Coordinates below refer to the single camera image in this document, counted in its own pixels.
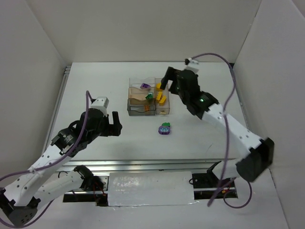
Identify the green square lego brick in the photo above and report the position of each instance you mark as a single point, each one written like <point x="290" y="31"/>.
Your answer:
<point x="149" y="97"/>

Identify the green leaf lego brick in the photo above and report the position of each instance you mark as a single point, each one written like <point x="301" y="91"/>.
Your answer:
<point x="166" y="124"/>

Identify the tall clear drawer bin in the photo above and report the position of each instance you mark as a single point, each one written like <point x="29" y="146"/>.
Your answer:
<point x="165" y="109"/>

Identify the clear plastic bin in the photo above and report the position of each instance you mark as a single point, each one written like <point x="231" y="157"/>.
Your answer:
<point x="136" y="82"/>

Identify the purple lotus lego piece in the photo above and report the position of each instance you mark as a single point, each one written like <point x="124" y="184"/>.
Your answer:
<point x="164" y="130"/>

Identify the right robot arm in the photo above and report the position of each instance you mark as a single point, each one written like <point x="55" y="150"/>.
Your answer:
<point x="256" y="154"/>

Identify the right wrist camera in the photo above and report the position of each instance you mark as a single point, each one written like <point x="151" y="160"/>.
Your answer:
<point x="192" y="65"/>

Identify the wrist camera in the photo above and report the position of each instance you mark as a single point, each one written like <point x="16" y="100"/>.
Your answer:
<point x="101" y="103"/>
<point x="192" y="65"/>

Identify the yellow flower lego piece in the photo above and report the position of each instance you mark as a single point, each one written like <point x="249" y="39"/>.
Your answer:
<point x="158" y="87"/>

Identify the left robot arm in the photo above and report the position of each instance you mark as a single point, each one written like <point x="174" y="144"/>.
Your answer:
<point x="21" y="200"/>

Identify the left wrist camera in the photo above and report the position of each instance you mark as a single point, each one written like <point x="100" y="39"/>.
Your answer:
<point x="101" y="103"/>

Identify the purple lego brick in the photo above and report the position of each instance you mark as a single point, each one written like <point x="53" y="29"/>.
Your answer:
<point x="145" y="86"/>

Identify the yellow lego brick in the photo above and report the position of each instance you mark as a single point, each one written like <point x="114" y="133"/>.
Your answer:
<point x="159" y="96"/>
<point x="163" y="100"/>

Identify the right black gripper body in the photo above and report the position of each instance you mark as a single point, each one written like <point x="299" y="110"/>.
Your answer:
<point x="175" y="78"/>

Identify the grey tinted plastic bin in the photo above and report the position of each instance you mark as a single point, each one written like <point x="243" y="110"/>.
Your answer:
<point x="138" y="109"/>

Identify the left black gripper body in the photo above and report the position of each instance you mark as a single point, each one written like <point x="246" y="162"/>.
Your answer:
<point x="110" y="128"/>

